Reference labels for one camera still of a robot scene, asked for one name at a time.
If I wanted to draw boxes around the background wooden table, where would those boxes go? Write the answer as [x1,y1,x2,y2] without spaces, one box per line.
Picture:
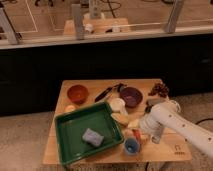
[63,18,131,36]

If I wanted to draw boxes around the grey rectangular block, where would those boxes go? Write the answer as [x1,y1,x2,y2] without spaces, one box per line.
[146,98,165,106]

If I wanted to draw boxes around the blue cup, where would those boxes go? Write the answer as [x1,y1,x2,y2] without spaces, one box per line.
[124,138,140,155]

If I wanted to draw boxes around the small yellow ball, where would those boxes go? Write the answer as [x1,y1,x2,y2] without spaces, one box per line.
[64,105,76,113]

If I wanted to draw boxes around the grey metal post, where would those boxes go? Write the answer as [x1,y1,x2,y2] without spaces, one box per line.
[164,0,184,33]
[0,2,19,45]
[71,4,84,40]

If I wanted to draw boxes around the yellow bread piece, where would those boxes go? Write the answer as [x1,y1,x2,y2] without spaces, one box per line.
[111,113,129,126]

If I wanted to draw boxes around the white round cup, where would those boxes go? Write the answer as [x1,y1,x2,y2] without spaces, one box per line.
[109,98,128,115]

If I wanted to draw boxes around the black cable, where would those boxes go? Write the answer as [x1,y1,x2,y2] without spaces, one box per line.
[195,118,213,126]

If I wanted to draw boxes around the blue grey sponge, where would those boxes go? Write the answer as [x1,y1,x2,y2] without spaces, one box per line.
[82,128,104,147]

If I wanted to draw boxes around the pale yellow block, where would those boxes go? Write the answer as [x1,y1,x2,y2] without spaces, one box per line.
[128,119,139,129]

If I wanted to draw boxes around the dark red grapes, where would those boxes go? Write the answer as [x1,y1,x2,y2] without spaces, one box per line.
[148,83,169,98]

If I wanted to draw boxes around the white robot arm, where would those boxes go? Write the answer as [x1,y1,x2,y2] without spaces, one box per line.
[139,100,213,158]

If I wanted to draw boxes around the purple bowl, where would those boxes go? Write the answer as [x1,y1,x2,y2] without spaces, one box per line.
[120,87,143,108]

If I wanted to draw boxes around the orange bowl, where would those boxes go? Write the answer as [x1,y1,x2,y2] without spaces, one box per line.
[67,85,89,104]

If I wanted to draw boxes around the green plastic tray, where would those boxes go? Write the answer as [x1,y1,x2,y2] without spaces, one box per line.
[55,102,124,166]

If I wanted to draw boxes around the black handled utensil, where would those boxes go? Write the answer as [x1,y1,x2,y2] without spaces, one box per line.
[94,83,127,102]

